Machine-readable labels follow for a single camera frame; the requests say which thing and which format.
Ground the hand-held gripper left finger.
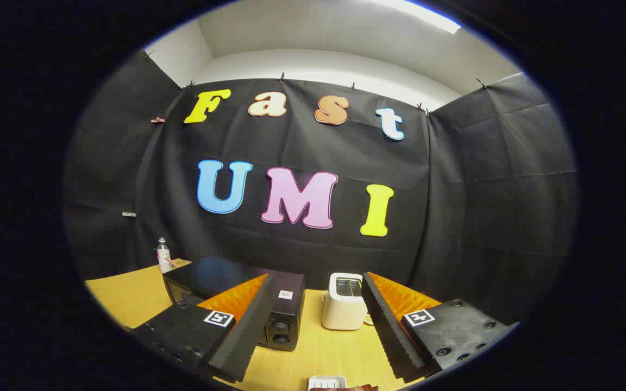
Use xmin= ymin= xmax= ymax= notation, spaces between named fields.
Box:
xmin=130 ymin=273 xmax=277 ymax=383

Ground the black toaster oven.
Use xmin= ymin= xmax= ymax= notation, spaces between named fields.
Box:
xmin=162 ymin=256 xmax=306 ymax=352

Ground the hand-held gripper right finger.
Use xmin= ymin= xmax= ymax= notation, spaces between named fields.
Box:
xmin=361 ymin=272 xmax=511 ymax=381

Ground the white foam tray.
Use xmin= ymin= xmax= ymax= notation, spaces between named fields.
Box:
xmin=308 ymin=375 xmax=347 ymax=391

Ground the white pop-up toaster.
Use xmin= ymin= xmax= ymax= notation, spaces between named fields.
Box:
xmin=322 ymin=273 xmax=369 ymax=331

